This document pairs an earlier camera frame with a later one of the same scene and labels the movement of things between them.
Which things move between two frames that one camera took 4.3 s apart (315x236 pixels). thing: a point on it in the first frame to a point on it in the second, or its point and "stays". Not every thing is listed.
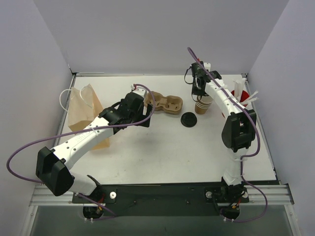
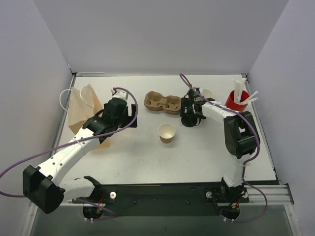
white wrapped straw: x=241 y=89 stays
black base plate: x=161 y=199 stays
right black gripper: x=197 y=91 to x=188 y=108
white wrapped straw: x=237 y=89 stays
